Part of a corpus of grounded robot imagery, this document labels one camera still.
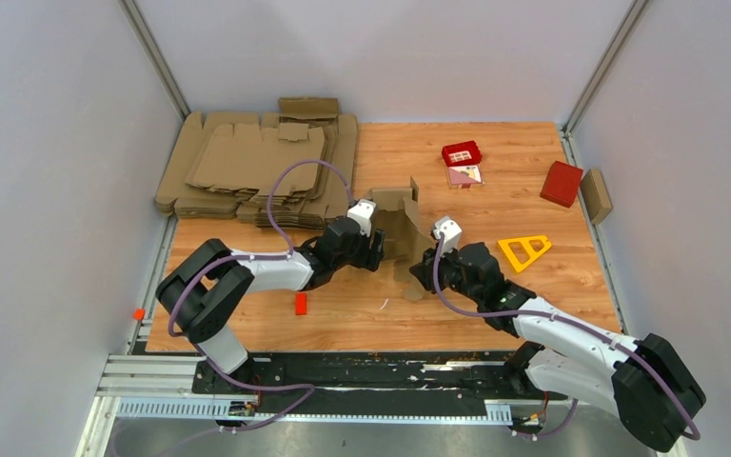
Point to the red plastic basket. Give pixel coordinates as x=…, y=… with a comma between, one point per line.
x=465, y=153

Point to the clear case with shapes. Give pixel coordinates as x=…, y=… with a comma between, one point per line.
x=464, y=177

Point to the red box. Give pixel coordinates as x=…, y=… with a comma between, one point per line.
x=561, y=184

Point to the stack of flat cardboard blanks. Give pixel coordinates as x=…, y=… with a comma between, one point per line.
x=296, y=161

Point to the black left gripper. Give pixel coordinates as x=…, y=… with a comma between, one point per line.
x=371, y=259

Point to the small red block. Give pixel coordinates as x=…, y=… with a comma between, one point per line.
x=301, y=304

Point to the small brown cardboard box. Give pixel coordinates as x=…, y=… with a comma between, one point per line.
x=595, y=196

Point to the yellow triangular plastic frame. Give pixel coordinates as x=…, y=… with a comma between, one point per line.
x=522, y=252

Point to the aluminium frame rail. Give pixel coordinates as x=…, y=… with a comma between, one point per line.
x=144, y=405

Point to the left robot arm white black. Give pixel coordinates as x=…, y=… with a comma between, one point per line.
x=203, y=291

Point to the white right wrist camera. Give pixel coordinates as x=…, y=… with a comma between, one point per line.
x=447, y=233

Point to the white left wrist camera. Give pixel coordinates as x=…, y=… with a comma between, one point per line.
x=362, y=212

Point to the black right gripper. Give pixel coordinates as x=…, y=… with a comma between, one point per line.
x=423, y=271

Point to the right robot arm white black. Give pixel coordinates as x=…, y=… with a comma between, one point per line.
x=642, y=382

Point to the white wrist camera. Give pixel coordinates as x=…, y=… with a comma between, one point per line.
x=362, y=212
x=447, y=233

